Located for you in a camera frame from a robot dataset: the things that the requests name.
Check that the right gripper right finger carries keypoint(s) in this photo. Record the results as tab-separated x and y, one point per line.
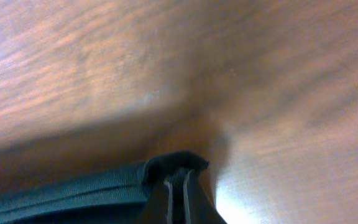
197	208

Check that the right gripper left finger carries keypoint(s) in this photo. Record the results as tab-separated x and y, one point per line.
159	207

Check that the black t-shirt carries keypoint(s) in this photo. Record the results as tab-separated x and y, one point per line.
123	185

